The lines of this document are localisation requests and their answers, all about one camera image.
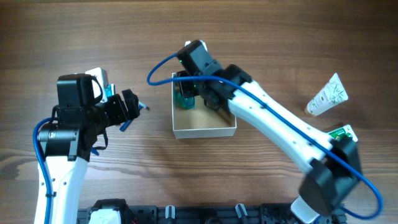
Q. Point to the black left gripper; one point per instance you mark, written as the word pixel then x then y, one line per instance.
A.
pixel 123 107

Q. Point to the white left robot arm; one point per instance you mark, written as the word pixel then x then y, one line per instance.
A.
pixel 63 142

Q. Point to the green soap box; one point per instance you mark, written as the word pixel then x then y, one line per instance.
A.
pixel 345 130

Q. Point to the white cardboard box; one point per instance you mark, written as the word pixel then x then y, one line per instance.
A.
pixel 200 121

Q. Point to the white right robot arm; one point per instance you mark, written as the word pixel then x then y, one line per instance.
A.
pixel 329 161

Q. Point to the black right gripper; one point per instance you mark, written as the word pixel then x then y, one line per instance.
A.
pixel 188 86

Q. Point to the white lotion tube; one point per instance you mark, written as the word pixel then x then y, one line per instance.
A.
pixel 332 94

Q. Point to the blue mouthwash bottle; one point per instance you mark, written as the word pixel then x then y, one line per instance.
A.
pixel 182 102

